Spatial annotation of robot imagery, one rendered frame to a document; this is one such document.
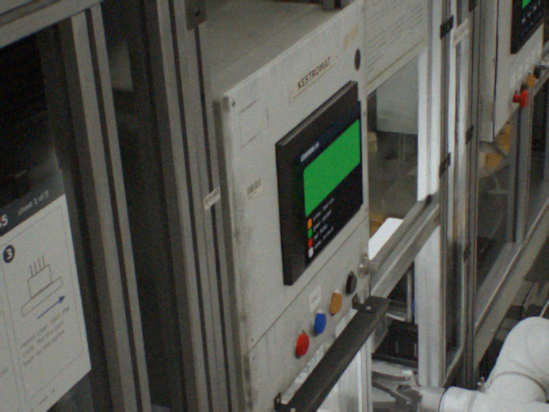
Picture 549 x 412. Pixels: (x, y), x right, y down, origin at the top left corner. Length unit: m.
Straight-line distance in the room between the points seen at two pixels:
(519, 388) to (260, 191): 0.88
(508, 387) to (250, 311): 0.81
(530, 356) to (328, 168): 0.76
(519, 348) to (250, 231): 0.90
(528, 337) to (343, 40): 0.80
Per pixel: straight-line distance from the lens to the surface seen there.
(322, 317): 1.56
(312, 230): 1.44
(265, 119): 1.33
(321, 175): 1.45
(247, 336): 1.37
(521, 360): 2.10
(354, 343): 1.62
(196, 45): 1.19
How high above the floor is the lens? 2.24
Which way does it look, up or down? 25 degrees down
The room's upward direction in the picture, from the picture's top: 4 degrees counter-clockwise
